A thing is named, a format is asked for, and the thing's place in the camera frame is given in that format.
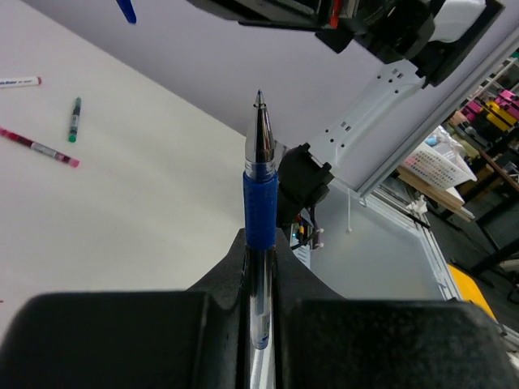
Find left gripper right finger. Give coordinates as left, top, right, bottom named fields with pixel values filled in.
left=272, top=231, right=518, bottom=388

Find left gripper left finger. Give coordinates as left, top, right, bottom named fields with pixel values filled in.
left=1, top=231, right=248, bottom=388

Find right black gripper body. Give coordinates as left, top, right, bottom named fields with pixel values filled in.
left=191, top=0, right=435, bottom=55

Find blue gel pen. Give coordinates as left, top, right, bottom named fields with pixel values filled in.
left=242, top=91, right=278, bottom=349

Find red gel pen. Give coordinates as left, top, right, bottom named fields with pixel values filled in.
left=1, top=128, right=79, bottom=168

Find blue pen cap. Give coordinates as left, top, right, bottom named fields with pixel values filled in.
left=116, top=0, right=137, bottom=24

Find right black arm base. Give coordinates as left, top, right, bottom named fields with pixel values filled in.
left=277, top=143, right=333, bottom=250

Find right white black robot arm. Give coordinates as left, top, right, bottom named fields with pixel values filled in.
left=192, top=1, right=504, bottom=169

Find green pen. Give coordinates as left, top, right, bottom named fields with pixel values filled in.
left=68, top=96, right=82, bottom=143

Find pink yellow boxes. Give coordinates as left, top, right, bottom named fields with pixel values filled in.
left=461, top=89, right=518, bottom=132

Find white plastic basket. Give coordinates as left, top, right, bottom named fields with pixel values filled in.
left=401, top=137, right=477, bottom=190

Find wooden workbench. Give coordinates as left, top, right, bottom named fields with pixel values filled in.
left=397, top=167, right=475, bottom=222

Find white red-tipped marker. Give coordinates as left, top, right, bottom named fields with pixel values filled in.
left=0, top=76, right=42, bottom=89

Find white slotted cable duct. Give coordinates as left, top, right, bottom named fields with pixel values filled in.
left=292, top=242, right=311, bottom=269

